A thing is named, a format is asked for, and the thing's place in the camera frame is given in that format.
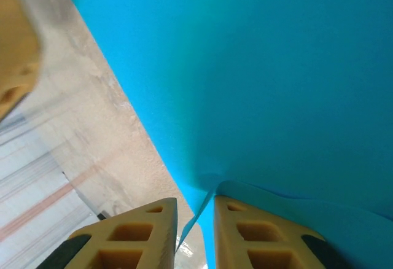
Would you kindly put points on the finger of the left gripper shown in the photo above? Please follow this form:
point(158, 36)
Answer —
point(15, 45)

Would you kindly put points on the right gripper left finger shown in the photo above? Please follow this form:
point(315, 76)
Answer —
point(126, 244)

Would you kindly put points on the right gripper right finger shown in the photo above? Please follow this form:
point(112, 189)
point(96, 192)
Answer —
point(264, 244)

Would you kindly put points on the blue cloth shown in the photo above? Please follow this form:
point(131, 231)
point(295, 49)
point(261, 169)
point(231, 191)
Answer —
point(245, 66)

